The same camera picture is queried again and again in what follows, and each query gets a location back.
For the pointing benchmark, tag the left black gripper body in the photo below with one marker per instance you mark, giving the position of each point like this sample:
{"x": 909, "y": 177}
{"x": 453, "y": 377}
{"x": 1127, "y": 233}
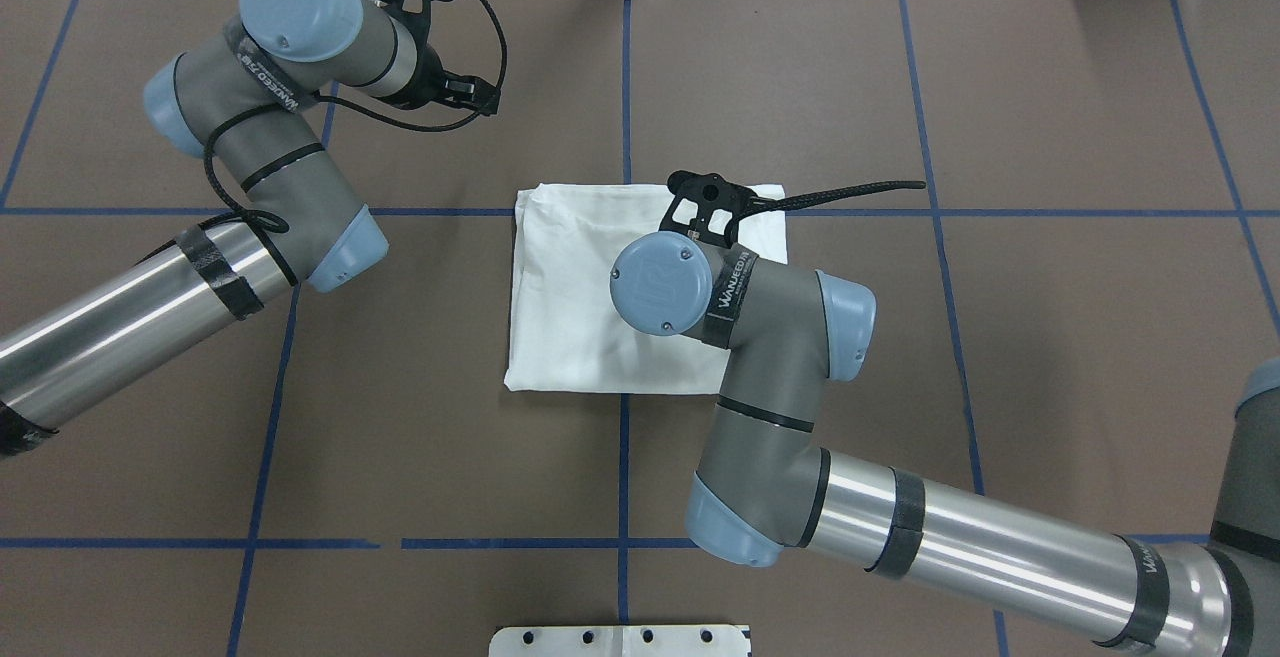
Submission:
{"x": 428, "y": 71}

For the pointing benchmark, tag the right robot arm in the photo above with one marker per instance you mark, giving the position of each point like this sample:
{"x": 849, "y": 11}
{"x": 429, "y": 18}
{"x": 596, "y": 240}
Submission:
{"x": 763, "y": 485}

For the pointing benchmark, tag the white printed t-shirt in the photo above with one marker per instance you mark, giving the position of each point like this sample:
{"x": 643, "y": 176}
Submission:
{"x": 564, "y": 334}

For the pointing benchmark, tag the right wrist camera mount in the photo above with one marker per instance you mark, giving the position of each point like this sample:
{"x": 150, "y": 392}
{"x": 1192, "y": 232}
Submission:
{"x": 708, "y": 209}

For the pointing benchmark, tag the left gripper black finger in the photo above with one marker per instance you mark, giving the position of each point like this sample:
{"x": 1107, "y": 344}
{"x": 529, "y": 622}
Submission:
{"x": 469, "y": 92}

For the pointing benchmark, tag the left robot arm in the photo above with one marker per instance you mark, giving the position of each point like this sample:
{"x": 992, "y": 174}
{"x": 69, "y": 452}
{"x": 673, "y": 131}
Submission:
{"x": 287, "y": 214}

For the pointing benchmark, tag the white camera pole with base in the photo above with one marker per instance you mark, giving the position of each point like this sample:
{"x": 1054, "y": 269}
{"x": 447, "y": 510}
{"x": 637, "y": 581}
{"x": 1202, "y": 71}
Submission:
{"x": 623, "y": 640}

